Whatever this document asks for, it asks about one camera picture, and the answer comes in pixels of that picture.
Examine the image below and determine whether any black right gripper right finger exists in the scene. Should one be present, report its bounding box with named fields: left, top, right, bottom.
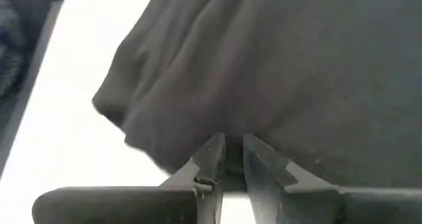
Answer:
left=243, top=134, right=422, bottom=224

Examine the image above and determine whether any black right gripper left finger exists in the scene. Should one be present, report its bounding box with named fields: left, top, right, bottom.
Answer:
left=32, top=132, right=227, bottom=224

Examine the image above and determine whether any black towel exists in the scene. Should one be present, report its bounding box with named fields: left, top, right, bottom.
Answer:
left=91, top=0, right=422, bottom=189

